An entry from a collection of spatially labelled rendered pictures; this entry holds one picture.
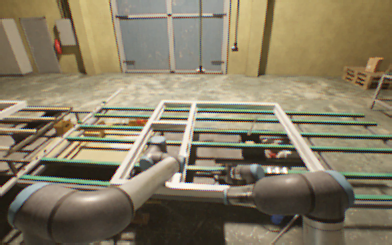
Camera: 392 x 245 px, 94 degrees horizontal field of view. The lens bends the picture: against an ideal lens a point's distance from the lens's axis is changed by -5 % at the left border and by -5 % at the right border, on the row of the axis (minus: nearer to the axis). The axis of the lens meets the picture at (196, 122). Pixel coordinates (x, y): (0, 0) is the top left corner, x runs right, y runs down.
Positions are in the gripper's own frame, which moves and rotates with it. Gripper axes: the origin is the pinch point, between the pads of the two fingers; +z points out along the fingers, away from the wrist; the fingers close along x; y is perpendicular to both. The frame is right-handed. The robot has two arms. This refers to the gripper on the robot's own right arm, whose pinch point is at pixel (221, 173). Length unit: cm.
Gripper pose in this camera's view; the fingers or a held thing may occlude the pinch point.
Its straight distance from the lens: 142.0
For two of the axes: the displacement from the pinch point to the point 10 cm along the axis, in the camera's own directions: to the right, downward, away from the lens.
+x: -0.6, 9.5, -3.2
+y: -8.3, -2.2, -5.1
